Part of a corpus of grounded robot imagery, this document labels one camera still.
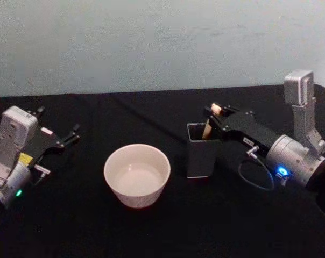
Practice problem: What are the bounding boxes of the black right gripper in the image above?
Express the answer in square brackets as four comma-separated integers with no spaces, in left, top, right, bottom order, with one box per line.
[203,103,281,159]

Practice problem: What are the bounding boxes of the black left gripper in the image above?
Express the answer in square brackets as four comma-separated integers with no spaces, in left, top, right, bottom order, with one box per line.
[19,106,81,169]

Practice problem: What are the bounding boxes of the light wooden utensil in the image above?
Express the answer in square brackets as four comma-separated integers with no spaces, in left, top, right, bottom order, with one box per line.
[201,103,223,140]

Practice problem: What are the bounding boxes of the dark square utensil holder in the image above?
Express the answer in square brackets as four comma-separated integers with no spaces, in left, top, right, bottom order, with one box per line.
[186,122,223,179]

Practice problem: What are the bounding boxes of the white round bowl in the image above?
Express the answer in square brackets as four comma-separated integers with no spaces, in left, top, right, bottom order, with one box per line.
[103,144,172,209]

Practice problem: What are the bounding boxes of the black table cloth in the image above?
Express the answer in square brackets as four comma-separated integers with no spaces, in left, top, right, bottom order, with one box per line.
[0,83,325,258]

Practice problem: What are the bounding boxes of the thin dark left gripper cable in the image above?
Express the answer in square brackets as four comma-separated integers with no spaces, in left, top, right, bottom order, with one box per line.
[30,164,51,186]

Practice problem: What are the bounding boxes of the thin dark gripper cable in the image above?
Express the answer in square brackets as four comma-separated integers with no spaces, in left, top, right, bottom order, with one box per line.
[30,164,51,186]
[238,146,275,192]

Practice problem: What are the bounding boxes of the thin dark right gripper cable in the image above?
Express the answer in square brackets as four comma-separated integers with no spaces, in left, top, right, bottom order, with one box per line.
[238,146,275,192]

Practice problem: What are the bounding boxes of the plain pale wall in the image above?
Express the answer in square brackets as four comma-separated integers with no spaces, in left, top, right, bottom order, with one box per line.
[0,0,325,98]

